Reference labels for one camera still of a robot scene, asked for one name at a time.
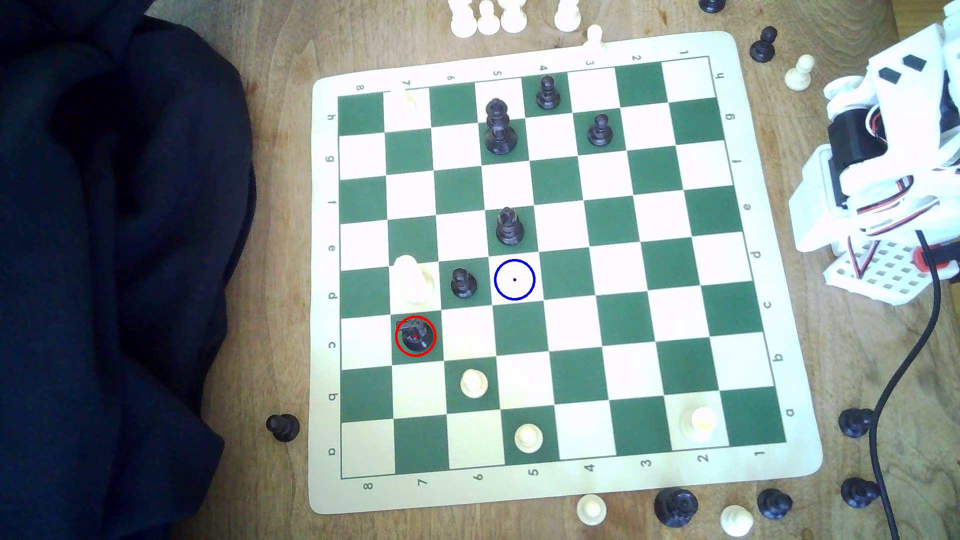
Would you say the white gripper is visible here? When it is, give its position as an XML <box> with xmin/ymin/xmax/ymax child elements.
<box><xmin>866</xmin><ymin>22</ymin><xmax>960</xmax><ymax>162</ymax></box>

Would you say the black chess rook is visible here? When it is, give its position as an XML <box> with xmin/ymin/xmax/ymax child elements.
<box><xmin>396</xmin><ymin>316</ymin><xmax>432</xmax><ymax>355</ymax></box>

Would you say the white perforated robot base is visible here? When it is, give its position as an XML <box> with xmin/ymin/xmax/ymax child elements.
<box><xmin>823</xmin><ymin>238</ymin><xmax>960</xmax><ymax>307</ymax></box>

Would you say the green white chess mat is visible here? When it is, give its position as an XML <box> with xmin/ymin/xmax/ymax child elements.
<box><xmin>307</xmin><ymin>30</ymin><xmax>825</xmax><ymax>516</ymax></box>

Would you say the black chess bishop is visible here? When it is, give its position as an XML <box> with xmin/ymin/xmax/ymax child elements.
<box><xmin>495</xmin><ymin>207</ymin><xmax>526</xmax><ymax>247</ymax></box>

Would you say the large black chess piece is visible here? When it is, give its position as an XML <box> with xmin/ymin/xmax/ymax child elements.
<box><xmin>653</xmin><ymin>487</ymin><xmax>700</xmax><ymax>528</ymax></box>

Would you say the white chess rook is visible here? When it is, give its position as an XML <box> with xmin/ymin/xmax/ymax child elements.
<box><xmin>393</xmin><ymin>255</ymin><xmax>436</xmax><ymax>305</ymax></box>

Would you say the dark navy cloth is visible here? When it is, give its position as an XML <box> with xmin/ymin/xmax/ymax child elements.
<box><xmin>0</xmin><ymin>0</ymin><xmax>258</xmax><ymax>540</ymax></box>

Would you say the black base cable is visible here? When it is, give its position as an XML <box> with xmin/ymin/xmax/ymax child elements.
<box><xmin>868</xmin><ymin>228</ymin><xmax>943</xmax><ymax>540</ymax></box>

